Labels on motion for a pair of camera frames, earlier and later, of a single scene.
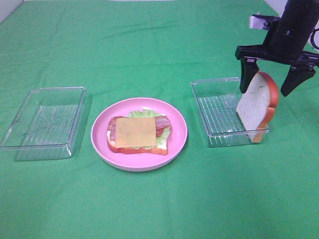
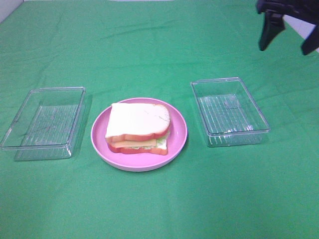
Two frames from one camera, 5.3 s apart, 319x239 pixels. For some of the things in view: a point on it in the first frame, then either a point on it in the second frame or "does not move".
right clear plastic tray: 217,101 does not move
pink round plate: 177,137 does not move
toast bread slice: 256,107 -> 129,122
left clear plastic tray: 47,125 does not move
